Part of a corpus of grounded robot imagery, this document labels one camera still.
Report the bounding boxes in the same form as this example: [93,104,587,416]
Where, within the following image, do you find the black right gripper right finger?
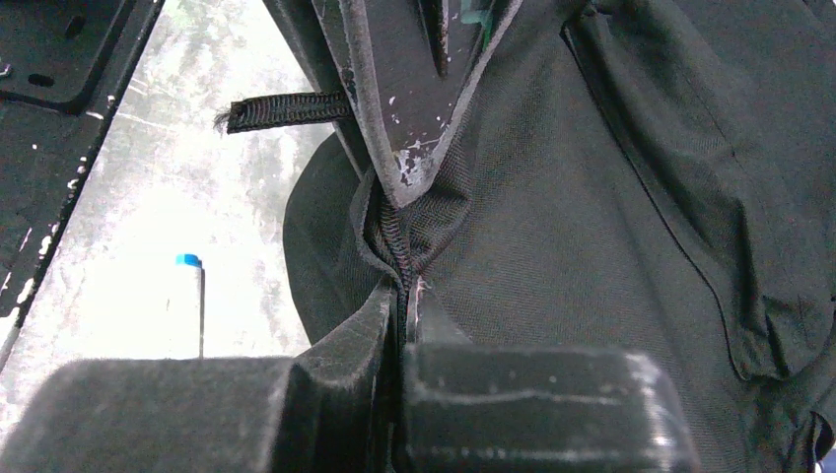
[396,284,699,472]

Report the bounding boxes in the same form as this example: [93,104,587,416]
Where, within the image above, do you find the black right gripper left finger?
[1,283,393,472]

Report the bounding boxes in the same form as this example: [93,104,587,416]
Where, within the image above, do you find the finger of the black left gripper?
[263,0,370,177]
[313,1,522,208]

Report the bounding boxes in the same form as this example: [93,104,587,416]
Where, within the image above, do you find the black student backpack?
[217,1,835,472]

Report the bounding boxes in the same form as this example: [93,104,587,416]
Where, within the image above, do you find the blue white pen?
[164,253,204,360]

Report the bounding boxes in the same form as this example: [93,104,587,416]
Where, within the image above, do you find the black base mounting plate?
[1,1,163,356]

